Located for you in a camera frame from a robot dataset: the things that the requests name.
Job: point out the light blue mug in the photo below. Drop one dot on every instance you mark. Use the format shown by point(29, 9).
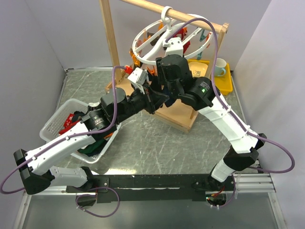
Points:
point(220, 66)

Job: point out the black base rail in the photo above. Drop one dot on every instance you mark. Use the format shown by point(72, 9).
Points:
point(153, 187)

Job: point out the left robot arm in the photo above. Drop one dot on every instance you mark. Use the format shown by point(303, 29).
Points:
point(38, 170)

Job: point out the white round clip hanger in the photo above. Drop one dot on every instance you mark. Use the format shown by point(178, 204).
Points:
point(168, 35)

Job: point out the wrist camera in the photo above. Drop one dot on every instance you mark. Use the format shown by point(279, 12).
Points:
point(173, 46)
point(137, 78)

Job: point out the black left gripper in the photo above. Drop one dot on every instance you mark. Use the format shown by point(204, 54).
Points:
point(149, 98)

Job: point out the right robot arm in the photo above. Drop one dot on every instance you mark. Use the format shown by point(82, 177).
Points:
point(199, 93)

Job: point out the red white christmas sock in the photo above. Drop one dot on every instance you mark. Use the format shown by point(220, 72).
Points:
point(70, 122)

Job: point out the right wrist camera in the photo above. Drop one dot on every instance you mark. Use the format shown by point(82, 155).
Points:
point(173, 46)

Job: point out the yellow plastic tray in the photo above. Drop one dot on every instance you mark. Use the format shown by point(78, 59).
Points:
point(224, 83)

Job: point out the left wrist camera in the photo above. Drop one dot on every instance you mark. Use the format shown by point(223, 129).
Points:
point(137, 78)

